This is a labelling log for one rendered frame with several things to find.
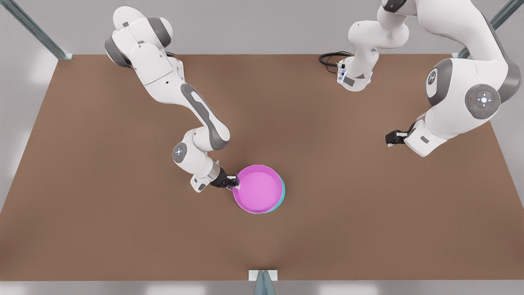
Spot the pink plate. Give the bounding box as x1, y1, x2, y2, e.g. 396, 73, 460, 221
233, 165, 284, 214

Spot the blue plate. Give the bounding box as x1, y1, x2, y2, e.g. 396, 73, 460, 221
266, 174, 286, 213

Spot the black cable loop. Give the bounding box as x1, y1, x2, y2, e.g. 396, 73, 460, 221
319, 51, 353, 75

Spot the silver frame post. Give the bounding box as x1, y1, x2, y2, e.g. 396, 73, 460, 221
248, 270, 278, 295
0, 0, 73, 61
451, 0, 524, 59

